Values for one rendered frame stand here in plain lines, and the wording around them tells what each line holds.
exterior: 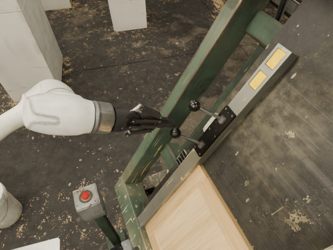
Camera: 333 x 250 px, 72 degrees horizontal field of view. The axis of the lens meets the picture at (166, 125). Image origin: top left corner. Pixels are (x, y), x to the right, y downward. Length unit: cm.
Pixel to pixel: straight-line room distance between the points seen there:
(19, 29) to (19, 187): 152
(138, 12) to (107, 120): 375
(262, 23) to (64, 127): 66
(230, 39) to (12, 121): 72
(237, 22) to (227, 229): 66
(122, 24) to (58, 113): 383
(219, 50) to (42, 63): 236
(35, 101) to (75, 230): 176
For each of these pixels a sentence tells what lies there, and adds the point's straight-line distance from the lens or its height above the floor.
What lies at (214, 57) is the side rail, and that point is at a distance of 87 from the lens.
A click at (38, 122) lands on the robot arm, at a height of 165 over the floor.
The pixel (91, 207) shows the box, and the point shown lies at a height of 91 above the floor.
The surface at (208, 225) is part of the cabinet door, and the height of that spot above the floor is 122.
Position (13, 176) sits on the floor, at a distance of 274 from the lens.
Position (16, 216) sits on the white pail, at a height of 5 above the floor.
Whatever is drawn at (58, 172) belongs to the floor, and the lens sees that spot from 255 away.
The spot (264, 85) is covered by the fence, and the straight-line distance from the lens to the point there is 70.
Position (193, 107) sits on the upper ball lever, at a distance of 69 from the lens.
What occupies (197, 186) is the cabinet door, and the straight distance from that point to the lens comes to 87.
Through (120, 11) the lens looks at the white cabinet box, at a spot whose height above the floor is 34.
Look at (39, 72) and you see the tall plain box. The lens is 304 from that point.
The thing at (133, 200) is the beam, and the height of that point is 89.
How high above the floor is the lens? 205
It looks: 50 degrees down
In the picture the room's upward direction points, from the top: straight up
